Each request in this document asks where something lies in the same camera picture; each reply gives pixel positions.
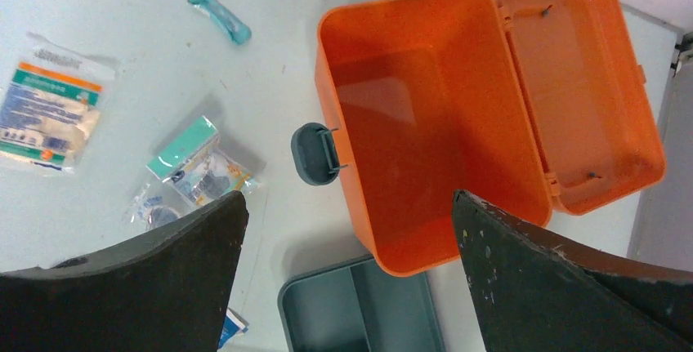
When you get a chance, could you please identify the clear bag teal header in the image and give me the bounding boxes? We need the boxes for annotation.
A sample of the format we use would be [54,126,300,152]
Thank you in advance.
[146,115,260,207]

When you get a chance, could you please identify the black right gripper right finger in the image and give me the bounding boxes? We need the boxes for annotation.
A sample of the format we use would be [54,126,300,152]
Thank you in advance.
[452,190,692,351]

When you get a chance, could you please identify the blue white wipe sachet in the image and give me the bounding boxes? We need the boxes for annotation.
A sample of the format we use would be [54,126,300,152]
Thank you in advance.
[217,308,248,350]

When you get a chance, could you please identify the clear bag tape roll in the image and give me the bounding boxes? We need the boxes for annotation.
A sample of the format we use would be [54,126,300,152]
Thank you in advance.
[127,180,188,230]

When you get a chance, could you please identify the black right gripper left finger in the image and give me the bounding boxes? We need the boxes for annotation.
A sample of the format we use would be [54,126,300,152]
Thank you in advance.
[1,191,249,351]

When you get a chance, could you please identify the large bandage packet orange green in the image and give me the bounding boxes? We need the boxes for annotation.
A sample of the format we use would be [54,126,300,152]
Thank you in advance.
[1,33,119,175]

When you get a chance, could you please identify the dark teal divider tray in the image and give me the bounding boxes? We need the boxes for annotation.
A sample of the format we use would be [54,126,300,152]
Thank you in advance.
[278,256,446,351]

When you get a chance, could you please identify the small teal tube packet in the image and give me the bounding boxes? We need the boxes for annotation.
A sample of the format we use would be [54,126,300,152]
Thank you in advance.
[187,0,252,45]

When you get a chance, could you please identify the orange plastic medicine box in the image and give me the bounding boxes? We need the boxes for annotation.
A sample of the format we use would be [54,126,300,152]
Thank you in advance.
[291,0,666,277]

